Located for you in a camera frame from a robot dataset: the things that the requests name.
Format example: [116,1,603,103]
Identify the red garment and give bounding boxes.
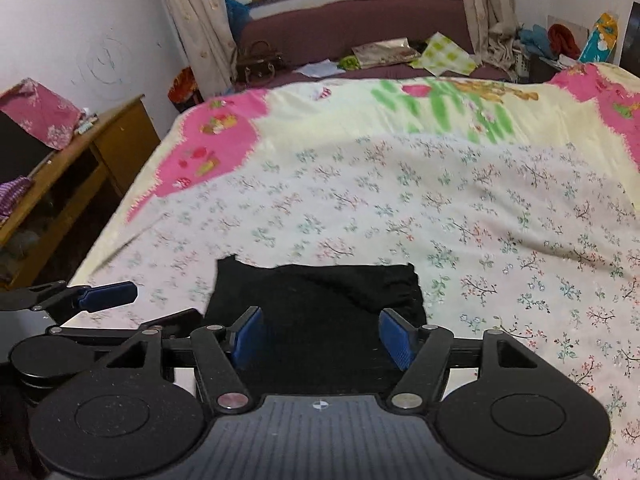
[547,23,582,60]

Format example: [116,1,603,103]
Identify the beige curtain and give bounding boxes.
[463,0,518,72]
[165,0,236,98]

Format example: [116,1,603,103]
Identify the blue cloth behind curtain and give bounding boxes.
[224,0,252,42]

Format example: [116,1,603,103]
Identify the purple knitted item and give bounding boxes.
[0,177,34,222]

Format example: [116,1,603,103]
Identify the shiny gold package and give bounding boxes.
[352,38,420,68]

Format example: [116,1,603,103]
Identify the wooden desk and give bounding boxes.
[1,96,160,290]

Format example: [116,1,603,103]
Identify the maroon window seat cushion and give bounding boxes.
[234,0,511,92]

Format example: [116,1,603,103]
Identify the teal clothes pile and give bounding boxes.
[518,24,558,60]

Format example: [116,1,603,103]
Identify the yellow pink cartoon blanket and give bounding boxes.
[125,63,639,221]

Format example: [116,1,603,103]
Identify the left beige curtain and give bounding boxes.
[165,0,236,98]

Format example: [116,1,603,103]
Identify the white paper sheet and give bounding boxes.
[294,58,346,79]

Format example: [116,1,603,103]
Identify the black pants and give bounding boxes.
[204,257,426,396]

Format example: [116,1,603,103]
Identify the colourful blue yellow bag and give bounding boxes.
[578,12,618,63]

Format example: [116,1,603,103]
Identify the red orange bag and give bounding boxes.
[167,66,203,110]

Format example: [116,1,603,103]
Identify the right beige curtain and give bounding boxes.
[463,0,518,72]

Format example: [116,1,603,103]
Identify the white floral bed sheet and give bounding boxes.
[73,134,639,479]

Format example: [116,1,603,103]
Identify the brown leather handbag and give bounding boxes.
[234,40,288,87]

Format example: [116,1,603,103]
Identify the green checkered cloth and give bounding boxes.
[409,32,478,76]

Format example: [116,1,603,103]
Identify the pink floral cloth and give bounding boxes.
[1,78,85,151]

